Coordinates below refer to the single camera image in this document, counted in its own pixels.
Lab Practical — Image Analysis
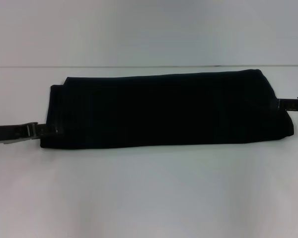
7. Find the black t-shirt with FREE print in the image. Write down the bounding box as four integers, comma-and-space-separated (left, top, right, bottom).
39, 69, 295, 151

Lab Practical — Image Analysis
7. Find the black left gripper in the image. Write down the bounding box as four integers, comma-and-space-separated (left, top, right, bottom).
0, 122, 64, 145

